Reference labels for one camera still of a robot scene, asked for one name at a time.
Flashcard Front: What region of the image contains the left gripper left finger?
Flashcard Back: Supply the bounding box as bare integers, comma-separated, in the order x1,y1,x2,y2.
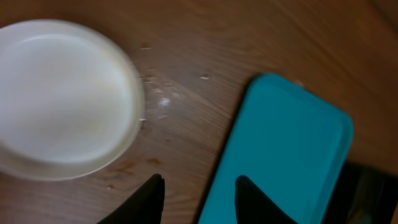
98,174,165,224

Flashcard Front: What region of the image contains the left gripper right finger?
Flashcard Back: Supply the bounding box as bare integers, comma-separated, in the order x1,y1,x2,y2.
234,175,297,224

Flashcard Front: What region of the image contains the light blue plate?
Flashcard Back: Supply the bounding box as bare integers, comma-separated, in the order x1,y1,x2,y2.
1,19,145,181

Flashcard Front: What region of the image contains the teal plastic tray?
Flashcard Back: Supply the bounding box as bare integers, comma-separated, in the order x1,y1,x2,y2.
198,73,353,223

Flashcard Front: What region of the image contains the black plastic tray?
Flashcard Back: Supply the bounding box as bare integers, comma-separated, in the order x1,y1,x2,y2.
323,162,397,224

